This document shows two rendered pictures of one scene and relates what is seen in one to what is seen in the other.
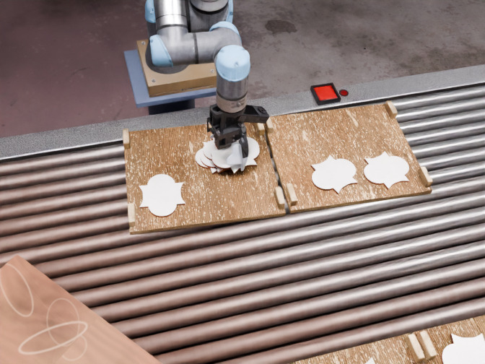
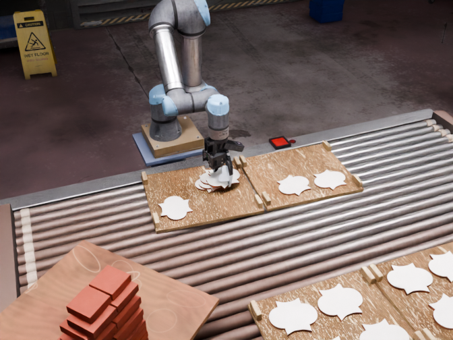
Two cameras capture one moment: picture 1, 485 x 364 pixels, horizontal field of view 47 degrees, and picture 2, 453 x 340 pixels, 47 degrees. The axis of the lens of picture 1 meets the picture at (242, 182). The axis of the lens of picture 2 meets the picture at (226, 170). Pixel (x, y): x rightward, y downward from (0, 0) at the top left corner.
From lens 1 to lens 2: 0.63 m
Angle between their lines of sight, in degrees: 17
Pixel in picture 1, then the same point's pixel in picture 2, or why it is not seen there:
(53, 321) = not seen: hidden behind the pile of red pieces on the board
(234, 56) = (218, 99)
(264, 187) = (247, 197)
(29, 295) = (96, 260)
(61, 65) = (69, 175)
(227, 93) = (216, 125)
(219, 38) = (207, 94)
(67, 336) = not seen: hidden behind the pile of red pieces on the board
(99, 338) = (149, 278)
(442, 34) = not seen: hidden behind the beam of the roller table
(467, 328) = (402, 262)
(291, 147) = (261, 173)
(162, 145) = (170, 180)
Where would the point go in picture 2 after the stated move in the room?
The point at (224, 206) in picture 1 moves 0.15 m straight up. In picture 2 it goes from (220, 210) to (220, 178)
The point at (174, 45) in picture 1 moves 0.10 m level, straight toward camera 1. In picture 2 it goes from (178, 100) to (182, 113)
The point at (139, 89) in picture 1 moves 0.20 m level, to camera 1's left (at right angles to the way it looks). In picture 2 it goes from (147, 154) to (102, 155)
